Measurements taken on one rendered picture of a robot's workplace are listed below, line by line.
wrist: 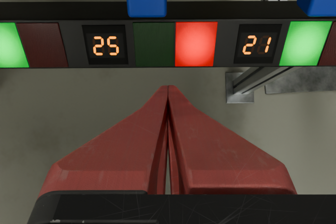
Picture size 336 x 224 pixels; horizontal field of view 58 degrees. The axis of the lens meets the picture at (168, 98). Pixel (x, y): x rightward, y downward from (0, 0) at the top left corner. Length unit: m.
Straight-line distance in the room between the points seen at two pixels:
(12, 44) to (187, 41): 0.13
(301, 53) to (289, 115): 0.70
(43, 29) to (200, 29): 0.11
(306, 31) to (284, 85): 0.70
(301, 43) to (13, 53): 0.21
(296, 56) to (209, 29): 0.07
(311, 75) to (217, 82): 0.27
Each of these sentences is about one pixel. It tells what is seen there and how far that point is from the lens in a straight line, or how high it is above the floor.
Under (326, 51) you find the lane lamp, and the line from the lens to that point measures 0.26.
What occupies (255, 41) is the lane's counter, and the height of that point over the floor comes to 0.66.
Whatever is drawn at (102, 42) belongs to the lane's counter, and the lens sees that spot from 0.23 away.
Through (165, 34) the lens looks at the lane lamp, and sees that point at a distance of 0.22.
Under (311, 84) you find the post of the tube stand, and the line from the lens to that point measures 0.97.
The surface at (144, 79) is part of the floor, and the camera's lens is 0.89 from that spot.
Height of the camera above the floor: 0.87
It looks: 83 degrees down
